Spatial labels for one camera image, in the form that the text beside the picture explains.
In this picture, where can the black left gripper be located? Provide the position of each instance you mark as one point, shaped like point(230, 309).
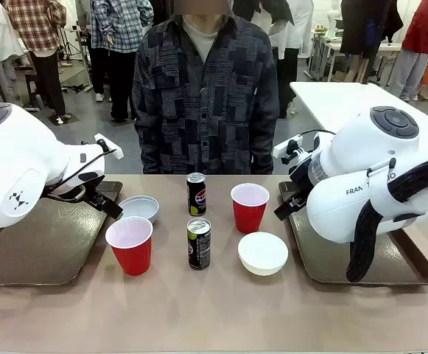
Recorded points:
point(95, 195)

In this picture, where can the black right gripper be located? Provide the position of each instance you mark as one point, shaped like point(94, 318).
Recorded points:
point(297, 201)

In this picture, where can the white bowl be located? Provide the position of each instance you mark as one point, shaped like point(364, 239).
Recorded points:
point(141, 210)
point(262, 254)

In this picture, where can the red plastic cup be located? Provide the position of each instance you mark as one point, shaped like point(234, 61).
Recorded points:
point(249, 217)
point(130, 254)

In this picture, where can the black Pepsi soda can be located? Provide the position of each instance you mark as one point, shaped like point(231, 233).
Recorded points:
point(196, 199)
point(199, 247)

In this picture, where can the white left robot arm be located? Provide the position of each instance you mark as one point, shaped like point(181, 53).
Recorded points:
point(14, 166)

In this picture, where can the person's right forearm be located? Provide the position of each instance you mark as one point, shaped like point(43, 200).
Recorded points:
point(149, 155)

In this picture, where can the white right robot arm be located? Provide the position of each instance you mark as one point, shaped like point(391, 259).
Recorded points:
point(346, 214)

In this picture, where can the person's left forearm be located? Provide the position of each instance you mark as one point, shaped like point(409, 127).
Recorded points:
point(263, 155)

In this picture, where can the brown plastic serving tray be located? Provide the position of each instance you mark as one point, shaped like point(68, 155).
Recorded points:
point(328, 262)
point(51, 243)

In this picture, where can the white side table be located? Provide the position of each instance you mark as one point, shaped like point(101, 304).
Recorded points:
point(328, 99)

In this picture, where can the person in dark patchwork shirt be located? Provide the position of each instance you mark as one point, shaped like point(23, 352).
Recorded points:
point(206, 110)

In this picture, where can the dark stool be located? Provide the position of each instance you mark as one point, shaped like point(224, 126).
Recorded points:
point(31, 86)

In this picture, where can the black tripod stand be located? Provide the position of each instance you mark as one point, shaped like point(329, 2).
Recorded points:
point(68, 48)

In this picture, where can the white background desk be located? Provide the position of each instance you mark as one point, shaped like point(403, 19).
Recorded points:
point(331, 46)

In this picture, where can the person in white top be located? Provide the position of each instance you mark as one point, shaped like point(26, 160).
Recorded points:
point(291, 33)

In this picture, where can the person in blue plaid shirt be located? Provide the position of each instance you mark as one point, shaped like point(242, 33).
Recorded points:
point(118, 26)

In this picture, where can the person in dark coat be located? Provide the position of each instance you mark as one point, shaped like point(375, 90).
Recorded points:
point(361, 37)

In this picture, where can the person in red plaid shirt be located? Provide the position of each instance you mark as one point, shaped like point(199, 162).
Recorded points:
point(33, 22)

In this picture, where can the person in red jacket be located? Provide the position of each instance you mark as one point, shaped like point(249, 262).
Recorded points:
point(427, 26)

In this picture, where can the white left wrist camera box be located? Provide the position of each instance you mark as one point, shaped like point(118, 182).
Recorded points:
point(115, 153)

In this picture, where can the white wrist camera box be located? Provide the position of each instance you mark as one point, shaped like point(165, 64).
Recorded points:
point(281, 148)
point(115, 153)

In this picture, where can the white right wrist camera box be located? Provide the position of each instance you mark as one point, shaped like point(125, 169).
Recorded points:
point(281, 148)

